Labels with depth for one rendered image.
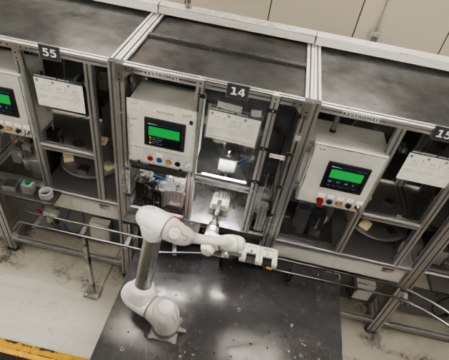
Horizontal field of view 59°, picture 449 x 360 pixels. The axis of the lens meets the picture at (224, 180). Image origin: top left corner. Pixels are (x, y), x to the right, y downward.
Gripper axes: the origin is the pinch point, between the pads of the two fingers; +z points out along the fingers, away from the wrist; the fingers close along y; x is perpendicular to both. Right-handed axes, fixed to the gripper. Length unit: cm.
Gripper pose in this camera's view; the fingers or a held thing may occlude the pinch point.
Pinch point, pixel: (218, 206)
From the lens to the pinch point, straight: 285.0
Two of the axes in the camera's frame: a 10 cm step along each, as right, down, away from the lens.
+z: 1.9, -7.0, 6.9
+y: 1.1, -6.8, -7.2
